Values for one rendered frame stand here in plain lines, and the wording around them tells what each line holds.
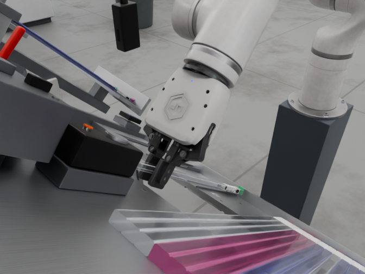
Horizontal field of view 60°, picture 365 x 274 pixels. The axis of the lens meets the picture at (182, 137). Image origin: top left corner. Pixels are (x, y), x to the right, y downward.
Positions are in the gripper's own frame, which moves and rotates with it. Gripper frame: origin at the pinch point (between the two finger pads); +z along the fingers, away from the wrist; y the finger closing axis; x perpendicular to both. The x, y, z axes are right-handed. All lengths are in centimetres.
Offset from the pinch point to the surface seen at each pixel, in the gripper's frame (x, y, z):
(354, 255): 32.3, 23.8, -2.2
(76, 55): 141, -278, -35
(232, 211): 12.3, 7.9, 0.5
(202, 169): 29.8, -11.4, -2.1
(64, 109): -22.7, 7.7, -3.3
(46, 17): 151, -404, -69
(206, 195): 11.9, 2.6, 0.5
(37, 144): -23.2, 7.7, -0.2
